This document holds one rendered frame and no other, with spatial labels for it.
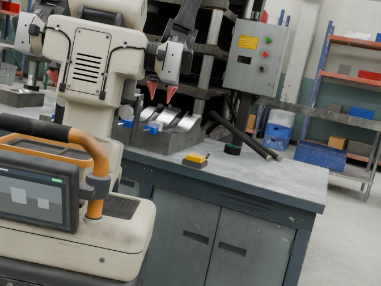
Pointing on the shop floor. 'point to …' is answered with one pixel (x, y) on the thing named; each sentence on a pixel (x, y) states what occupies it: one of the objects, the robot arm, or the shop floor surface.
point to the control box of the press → (254, 66)
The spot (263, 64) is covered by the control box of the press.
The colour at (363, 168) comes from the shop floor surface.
